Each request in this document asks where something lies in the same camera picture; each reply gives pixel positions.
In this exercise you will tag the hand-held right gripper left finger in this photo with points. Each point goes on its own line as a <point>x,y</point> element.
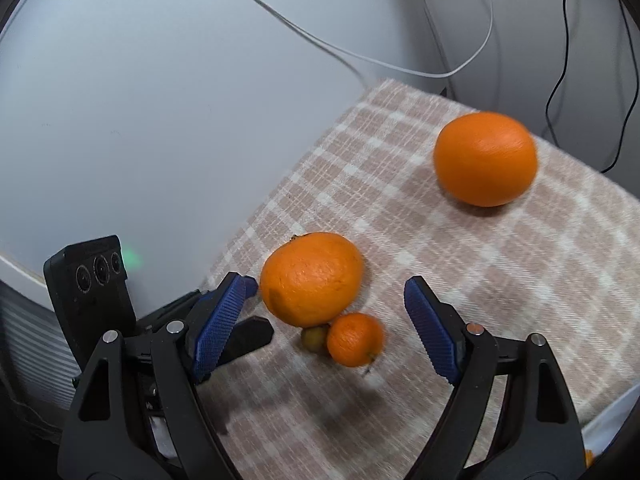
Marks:
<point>225,320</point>

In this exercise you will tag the white floral plate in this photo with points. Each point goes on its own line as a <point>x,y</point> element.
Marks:
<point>607,425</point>

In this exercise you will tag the large orange with stem nub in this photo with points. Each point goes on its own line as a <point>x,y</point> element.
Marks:
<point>312,277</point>

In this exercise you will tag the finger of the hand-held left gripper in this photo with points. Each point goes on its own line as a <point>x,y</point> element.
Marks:
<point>170,307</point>
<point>250,335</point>

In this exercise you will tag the small green kiwi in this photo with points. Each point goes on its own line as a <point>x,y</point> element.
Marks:
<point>314,338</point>

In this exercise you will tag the large round orange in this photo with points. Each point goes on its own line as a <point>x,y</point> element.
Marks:
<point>485,159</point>

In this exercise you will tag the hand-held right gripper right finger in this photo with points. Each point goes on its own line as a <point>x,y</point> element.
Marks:
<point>432,330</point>

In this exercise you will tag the checked beige tablecloth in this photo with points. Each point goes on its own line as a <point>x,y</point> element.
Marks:
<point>400,260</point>

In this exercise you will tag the white cabinet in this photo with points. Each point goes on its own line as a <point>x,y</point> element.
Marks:
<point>125,110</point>

